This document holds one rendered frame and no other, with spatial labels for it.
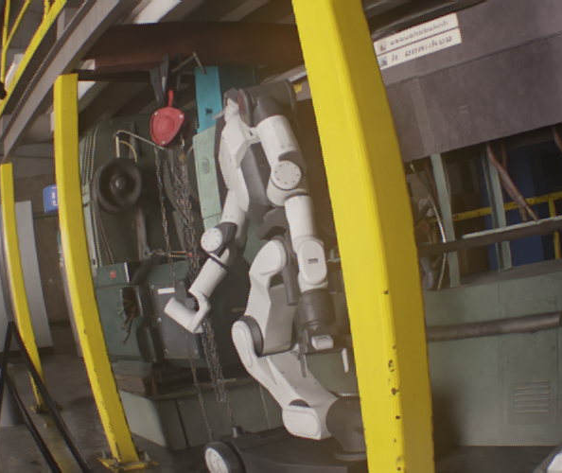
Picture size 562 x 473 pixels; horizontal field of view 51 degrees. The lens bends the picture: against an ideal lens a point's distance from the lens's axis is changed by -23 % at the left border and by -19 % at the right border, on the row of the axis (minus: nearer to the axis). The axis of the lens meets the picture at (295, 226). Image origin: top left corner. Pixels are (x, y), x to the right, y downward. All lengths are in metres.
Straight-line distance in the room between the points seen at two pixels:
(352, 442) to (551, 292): 0.73
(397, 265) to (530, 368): 1.01
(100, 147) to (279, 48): 1.16
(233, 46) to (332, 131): 1.87
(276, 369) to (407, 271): 1.08
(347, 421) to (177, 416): 1.19
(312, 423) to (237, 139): 0.85
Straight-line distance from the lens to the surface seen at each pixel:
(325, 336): 1.73
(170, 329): 2.84
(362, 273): 1.17
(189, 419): 3.00
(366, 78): 1.21
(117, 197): 3.57
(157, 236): 3.78
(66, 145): 2.72
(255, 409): 3.16
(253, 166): 2.06
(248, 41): 3.08
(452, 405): 2.34
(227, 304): 2.87
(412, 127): 2.37
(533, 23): 2.05
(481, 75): 2.15
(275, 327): 2.23
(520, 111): 2.05
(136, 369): 3.04
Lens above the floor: 0.77
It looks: 3 degrees up
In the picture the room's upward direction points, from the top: 9 degrees counter-clockwise
